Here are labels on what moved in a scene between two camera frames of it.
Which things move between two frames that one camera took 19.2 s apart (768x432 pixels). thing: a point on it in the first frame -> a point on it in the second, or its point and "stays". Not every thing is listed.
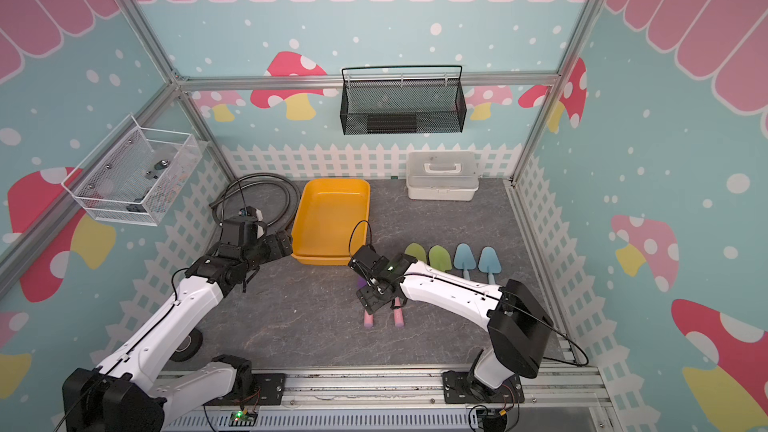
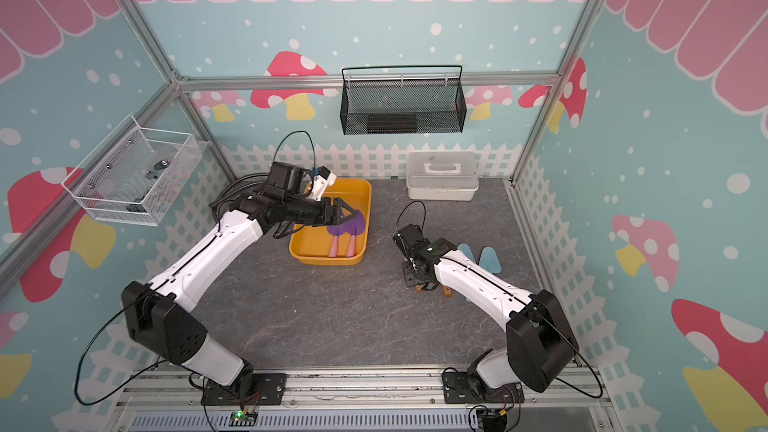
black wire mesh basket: (403, 100) stays
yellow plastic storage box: (331, 220) stays
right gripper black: (365, 298) -> (406, 269)
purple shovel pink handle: (368, 318) -> (353, 228)
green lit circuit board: (243, 418) stays
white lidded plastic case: (442, 175) stays
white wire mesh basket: (132, 175) stays
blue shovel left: (464, 259) stays
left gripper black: (286, 244) -> (334, 219)
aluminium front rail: (380, 391) stays
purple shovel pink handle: (398, 314) -> (335, 231)
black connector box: (495, 423) stays
